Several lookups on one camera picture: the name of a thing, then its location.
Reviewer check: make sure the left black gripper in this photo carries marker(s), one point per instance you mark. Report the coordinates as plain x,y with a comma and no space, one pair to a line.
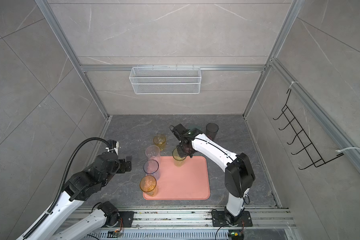
123,168

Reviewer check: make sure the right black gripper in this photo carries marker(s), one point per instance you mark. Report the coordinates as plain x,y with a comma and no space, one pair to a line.
181,153

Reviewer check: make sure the short yellow plastic cup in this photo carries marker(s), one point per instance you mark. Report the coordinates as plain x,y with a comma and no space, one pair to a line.
160,141

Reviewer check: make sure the blue plastic cup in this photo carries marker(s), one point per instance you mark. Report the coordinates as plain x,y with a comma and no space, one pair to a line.
152,168

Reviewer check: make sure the tall green plastic cup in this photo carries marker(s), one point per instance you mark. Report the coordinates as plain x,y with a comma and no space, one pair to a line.
178,160

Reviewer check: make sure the dark grey plastic cup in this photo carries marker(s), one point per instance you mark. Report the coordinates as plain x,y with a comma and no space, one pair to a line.
211,131

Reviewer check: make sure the tall yellow plastic cup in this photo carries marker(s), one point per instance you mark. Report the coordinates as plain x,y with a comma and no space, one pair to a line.
148,185

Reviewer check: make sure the clear plastic cup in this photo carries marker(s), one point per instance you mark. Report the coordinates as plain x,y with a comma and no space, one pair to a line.
153,153

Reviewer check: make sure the pink tray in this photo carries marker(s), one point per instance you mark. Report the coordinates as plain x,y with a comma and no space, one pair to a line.
187,182

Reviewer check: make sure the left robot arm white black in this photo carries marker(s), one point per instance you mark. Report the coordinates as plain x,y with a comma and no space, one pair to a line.
75,190

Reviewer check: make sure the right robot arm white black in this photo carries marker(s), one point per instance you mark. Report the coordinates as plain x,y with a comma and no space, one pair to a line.
239,174

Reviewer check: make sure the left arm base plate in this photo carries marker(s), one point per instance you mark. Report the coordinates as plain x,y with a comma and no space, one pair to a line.
126,218

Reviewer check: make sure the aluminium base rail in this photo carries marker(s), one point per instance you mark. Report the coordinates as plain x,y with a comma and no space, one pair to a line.
192,224

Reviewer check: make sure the white wire mesh basket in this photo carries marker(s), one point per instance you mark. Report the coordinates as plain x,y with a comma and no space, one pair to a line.
166,80

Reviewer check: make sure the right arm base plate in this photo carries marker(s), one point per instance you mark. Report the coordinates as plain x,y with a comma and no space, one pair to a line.
220,219

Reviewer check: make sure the black wire hook rack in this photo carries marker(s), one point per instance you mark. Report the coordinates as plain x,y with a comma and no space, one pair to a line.
308,147

